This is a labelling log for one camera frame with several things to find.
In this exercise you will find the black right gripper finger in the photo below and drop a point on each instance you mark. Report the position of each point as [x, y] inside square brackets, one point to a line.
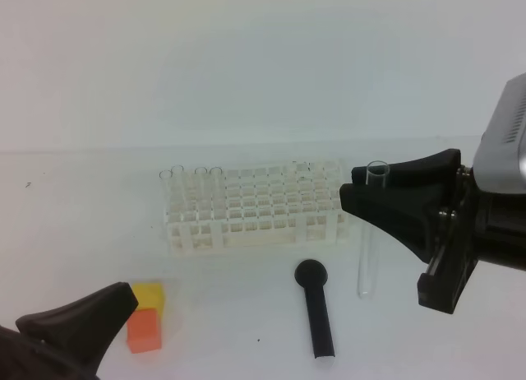
[418, 217]
[439, 169]

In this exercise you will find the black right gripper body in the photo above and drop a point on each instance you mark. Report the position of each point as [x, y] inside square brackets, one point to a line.
[476, 226]

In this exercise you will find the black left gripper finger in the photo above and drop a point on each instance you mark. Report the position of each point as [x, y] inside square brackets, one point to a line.
[84, 329]

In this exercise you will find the clear glass test tube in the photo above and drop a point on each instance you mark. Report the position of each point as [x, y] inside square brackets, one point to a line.
[370, 232]

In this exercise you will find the white test tube rack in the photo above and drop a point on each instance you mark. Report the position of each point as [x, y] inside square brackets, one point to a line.
[294, 203]

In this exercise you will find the orange cube block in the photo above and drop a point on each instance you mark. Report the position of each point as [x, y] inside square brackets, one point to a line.
[144, 332]

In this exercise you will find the yellow cube block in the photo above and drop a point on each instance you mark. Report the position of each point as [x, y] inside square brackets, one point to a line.
[149, 295]

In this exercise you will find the black scoop tool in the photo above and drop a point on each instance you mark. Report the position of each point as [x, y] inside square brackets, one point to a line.
[312, 276]

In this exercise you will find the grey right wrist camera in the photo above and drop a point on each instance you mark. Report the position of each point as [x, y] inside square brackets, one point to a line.
[499, 162]

